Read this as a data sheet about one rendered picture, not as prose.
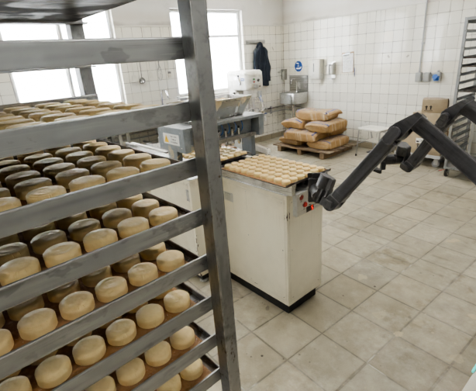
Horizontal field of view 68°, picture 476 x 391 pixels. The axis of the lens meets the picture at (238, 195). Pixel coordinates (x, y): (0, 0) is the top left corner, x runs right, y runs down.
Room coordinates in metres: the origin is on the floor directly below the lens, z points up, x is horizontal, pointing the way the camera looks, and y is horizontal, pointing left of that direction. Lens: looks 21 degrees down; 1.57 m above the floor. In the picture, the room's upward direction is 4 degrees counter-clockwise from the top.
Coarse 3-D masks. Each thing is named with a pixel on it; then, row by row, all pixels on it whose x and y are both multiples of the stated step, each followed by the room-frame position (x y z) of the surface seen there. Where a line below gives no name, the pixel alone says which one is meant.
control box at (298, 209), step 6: (300, 192) 1.88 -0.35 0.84; (306, 192) 1.91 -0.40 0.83; (294, 198) 1.86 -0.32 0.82; (306, 198) 1.91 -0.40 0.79; (294, 204) 1.87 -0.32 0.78; (300, 204) 1.87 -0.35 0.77; (312, 204) 1.94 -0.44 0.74; (318, 204) 1.98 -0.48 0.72; (294, 210) 1.87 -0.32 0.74; (300, 210) 1.87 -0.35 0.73; (306, 210) 1.90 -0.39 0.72
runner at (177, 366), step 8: (200, 344) 0.54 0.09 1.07; (208, 344) 0.55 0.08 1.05; (216, 344) 0.56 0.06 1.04; (192, 352) 0.52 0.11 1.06; (200, 352) 0.54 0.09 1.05; (176, 360) 0.50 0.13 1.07; (184, 360) 0.51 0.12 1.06; (192, 360) 0.52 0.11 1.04; (168, 368) 0.49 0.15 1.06; (176, 368) 0.50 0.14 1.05; (184, 368) 0.51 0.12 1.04; (152, 376) 0.47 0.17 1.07; (160, 376) 0.48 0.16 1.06; (168, 376) 0.49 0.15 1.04; (144, 384) 0.46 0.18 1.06; (152, 384) 0.47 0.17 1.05; (160, 384) 0.48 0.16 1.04
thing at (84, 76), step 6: (72, 30) 0.88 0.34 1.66; (78, 30) 0.89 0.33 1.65; (72, 36) 0.88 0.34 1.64; (78, 36) 0.89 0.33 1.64; (84, 36) 0.90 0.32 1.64; (78, 72) 0.88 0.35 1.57; (84, 72) 0.88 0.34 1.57; (90, 72) 0.89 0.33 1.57; (78, 78) 0.89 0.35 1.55; (84, 78) 0.88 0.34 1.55; (90, 78) 0.89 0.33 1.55; (78, 84) 0.90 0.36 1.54; (84, 84) 0.88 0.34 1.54; (90, 84) 0.89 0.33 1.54; (84, 90) 0.88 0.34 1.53; (90, 90) 0.89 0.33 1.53
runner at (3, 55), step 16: (0, 48) 0.41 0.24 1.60; (16, 48) 0.42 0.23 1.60; (32, 48) 0.43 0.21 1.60; (48, 48) 0.44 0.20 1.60; (64, 48) 0.45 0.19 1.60; (80, 48) 0.46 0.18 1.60; (96, 48) 0.48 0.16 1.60; (112, 48) 0.49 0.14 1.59; (128, 48) 0.51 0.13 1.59; (144, 48) 0.52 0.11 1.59; (160, 48) 0.54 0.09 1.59; (176, 48) 0.55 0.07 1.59; (0, 64) 0.41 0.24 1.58; (16, 64) 0.42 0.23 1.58; (32, 64) 0.43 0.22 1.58; (48, 64) 0.44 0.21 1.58; (64, 64) 0.45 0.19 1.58; (80, 64) 0.46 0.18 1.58; (96, 64) 0.48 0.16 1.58
